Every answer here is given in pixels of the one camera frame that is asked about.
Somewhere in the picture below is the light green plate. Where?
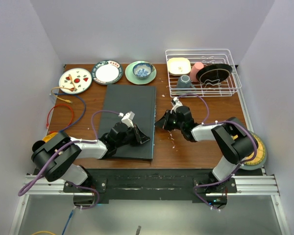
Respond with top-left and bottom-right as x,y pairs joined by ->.
125,61 -> 157,85

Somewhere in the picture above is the black network switch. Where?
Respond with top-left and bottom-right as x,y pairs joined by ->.
98,84 -> 156,161

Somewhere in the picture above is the blue white patterned bowl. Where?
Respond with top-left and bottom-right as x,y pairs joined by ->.
132,62 -> 153,79

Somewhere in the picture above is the grey mug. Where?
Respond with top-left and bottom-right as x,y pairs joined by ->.
176,75 -> 195,94

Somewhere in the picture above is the white strawberry pattern plate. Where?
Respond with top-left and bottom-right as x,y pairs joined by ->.
59,68 -> 92,94

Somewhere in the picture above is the black round plate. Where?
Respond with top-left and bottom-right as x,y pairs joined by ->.
196,64 -> 233,85

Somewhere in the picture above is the white plate dark green rim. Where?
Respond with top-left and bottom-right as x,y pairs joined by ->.
91,60 -> 123,85

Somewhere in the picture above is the yellow ethernet cable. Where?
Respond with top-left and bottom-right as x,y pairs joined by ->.
50,73 -> 76,103

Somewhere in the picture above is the blue ethernet cable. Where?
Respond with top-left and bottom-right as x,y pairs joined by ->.
49,92 -> 87,133

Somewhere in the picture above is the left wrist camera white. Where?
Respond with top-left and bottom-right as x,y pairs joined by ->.
121,111 -> 135,127

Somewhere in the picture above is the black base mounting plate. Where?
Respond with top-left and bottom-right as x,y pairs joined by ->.
63,168 -> 238,205

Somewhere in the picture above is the blue cable on floor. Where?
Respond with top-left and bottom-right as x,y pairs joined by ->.
61,209 -> 74,235

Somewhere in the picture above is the grey plate with yellow mat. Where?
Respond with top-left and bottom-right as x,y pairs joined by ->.
240,132 -> 267,170

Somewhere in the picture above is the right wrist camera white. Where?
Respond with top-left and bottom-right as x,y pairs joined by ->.
171,97 -> 183,113

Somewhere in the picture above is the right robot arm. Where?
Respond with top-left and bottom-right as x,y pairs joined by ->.
155,106 -> 258,193

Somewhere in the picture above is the white wire dish rack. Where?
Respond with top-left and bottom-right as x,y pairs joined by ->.
165,48 -> 242,97

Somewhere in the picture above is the pink cup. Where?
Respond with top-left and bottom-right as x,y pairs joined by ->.
189,62 -> 204,81

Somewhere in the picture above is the red ethernet cable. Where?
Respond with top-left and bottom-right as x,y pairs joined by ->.
46,103 -> 74,129

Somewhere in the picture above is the yellow scalloped plate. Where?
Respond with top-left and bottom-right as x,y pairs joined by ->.
42,132 -> 58,142

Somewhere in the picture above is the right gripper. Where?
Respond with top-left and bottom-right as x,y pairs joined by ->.
155,110 -> 184,131

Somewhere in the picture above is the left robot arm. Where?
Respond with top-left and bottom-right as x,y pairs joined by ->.
29,122 -> 150,192

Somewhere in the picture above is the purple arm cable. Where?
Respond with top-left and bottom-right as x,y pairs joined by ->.
175,94 -> 258,211
17,110 -> 124,210

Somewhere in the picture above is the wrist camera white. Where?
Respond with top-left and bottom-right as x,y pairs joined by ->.
171,97 -> 183,113
121,111 -> 135,127

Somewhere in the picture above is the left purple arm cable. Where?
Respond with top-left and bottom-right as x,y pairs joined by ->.
17,110 -> 124,210

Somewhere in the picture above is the black cup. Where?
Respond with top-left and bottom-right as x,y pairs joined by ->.
32,140 -> 46,152

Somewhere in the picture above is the cream square plate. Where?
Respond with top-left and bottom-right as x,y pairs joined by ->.
167,57 -> 191,76

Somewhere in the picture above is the aluminium frame rail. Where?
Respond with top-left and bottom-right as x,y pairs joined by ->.
10,170 -> 290,235

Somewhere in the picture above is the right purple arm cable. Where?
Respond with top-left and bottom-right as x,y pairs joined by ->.
175,94 -> 258,211

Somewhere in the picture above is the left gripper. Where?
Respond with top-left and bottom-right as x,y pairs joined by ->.
116,124 -> 149,148

